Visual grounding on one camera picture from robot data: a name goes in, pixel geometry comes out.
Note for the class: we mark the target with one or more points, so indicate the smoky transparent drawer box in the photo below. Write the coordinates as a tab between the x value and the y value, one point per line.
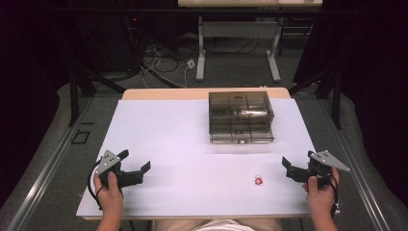
240	117

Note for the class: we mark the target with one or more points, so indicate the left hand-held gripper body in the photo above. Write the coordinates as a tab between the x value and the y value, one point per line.
107	162

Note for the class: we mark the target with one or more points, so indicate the aluminium floor rail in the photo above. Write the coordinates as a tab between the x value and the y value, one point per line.
48	166
356	166

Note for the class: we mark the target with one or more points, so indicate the black device with red light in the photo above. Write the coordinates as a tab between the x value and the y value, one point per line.
134	20

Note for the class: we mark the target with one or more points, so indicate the small red white item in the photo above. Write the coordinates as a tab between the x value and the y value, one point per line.
259	180

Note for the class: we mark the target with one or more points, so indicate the white table mat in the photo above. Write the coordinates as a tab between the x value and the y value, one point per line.
179	166

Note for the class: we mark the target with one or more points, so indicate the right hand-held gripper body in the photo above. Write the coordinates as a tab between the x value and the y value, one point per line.
322	165

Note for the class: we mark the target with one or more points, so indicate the person's lap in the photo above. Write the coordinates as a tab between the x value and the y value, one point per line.
221	225

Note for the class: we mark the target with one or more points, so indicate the person's left hand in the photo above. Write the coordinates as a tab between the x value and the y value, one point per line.
109	195

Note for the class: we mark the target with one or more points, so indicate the black metal stand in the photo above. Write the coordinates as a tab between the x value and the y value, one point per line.
77	96
335	99

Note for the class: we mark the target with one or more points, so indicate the person's right hand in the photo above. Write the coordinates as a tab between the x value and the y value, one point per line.
320	197

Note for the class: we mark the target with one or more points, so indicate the white power adapter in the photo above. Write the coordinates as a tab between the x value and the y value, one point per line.
190	63

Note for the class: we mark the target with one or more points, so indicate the white metal desk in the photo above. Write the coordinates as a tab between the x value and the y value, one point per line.
239	29

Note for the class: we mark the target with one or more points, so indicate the wooden table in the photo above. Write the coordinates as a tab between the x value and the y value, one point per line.
192	93

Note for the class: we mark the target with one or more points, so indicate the black horizontal bar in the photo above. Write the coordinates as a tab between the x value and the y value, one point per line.
160	11

